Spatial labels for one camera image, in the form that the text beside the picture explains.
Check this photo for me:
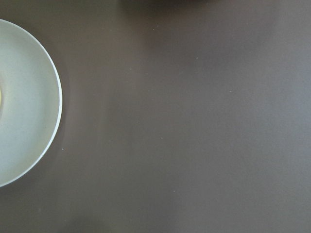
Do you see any white round plate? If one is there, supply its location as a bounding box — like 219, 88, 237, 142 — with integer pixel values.
0, 20, 63, 186

